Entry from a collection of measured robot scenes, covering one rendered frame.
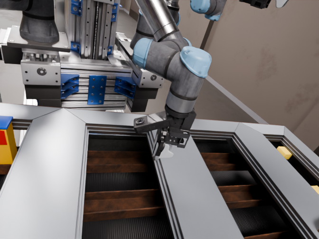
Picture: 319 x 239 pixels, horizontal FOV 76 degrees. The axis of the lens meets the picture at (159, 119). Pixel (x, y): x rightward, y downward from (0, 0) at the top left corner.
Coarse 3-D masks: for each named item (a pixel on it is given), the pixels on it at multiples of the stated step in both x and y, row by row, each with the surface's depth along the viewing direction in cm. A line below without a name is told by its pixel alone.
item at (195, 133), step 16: (16, 128) 72; (96, 128) 81; (112, 128) 83; (128, 128) 86; (240, 144) 97; (288, 144) 110; (256, 160) 88; (304, 160) 101; (160, 176) 70; (0, 192) 53; (80, 192) 57; (272, 192) 79; (80, 208) 54; (288, 208) 72; (80, 224) 52; (176, 224) 57; (304, 224) 67
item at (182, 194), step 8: (168, 184) 65; (176, 184) 66; (184, 184) 67; (192, 184) 68; (200, 184) 69; (208, 184) 70; (176, 192) 64; (184, 192) 65; (192, 192) 65; (200, 192) 66; (208, 192) 67; (216, 192) 68; (176, 200) 61; (184, 200) 62; (192, 200) 63; (200, 200) 64; (208, 200) 65; (216, 200) 65; (224, 200) 66
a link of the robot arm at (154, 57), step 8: (144, 40) 51; (152, 40) 52; (168, 40) 57; (136, 48) 50; (144, 48) 50; (152, 48) 49; (160, 48) 49; (168, 48) 49; (176, 48) 55; (136, 56) 51; (144, 56) 50; (152, 56) 49; (160, 56) 48; (168, 56) 48; (136, 64) 54; (144, 64) 51; (152, 64) 50; (160, 64) 48; (168, 64) 48; (152, 72) 52; (160, 72) 50
